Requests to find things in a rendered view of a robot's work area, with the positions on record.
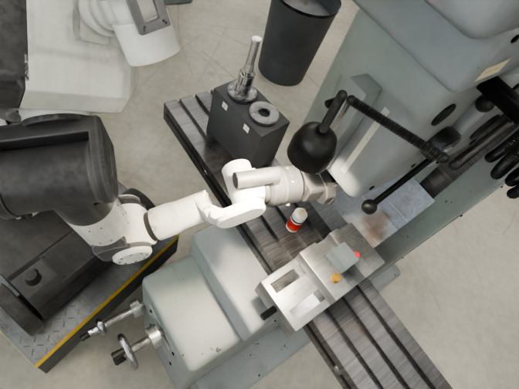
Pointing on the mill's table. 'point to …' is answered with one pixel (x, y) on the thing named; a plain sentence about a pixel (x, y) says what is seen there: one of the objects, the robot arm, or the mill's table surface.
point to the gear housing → (444, 43)
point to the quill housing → (385, 106)
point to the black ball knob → (483, 104)
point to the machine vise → (290, 318)
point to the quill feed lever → (445, 138)
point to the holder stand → (245, 124)
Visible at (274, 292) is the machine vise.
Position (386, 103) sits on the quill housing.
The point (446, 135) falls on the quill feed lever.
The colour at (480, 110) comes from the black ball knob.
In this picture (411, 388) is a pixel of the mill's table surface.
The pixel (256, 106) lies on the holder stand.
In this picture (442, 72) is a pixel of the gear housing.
